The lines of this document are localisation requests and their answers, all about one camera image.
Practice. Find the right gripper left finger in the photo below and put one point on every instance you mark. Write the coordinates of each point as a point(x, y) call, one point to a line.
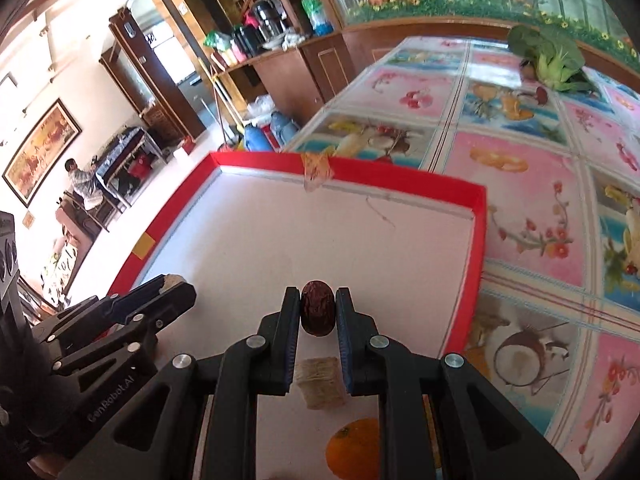
point(198, 418)

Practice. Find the small red date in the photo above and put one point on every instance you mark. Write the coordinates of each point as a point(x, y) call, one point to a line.
point(541, 96)

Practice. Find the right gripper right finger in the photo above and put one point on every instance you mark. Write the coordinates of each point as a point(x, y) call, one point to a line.
point(439, 418)

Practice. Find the red box lid tray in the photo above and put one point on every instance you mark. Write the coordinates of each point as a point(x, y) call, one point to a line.
point(408, 244)

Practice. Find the wooden sideboard cabinet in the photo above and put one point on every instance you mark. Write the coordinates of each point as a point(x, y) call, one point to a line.
point(303, 79)

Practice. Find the dark red jujube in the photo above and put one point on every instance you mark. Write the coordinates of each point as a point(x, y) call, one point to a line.
point(318, 314)

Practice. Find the seated person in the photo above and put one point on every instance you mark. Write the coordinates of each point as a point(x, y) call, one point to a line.
point(84, 184)

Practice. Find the green water bottle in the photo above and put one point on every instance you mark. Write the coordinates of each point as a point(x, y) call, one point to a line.
point(316, 15)

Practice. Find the framed painting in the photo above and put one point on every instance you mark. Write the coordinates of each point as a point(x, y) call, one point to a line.
point(45, 144)

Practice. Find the fruit print tablecloth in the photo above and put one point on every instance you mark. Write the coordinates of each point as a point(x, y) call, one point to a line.
point(556, 328)

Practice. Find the green bok choy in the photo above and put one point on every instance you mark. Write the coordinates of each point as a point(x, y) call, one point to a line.
point(557, 61)

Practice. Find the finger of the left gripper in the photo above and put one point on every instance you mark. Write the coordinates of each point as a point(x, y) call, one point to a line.
point(82, 343)
point(112, 309)

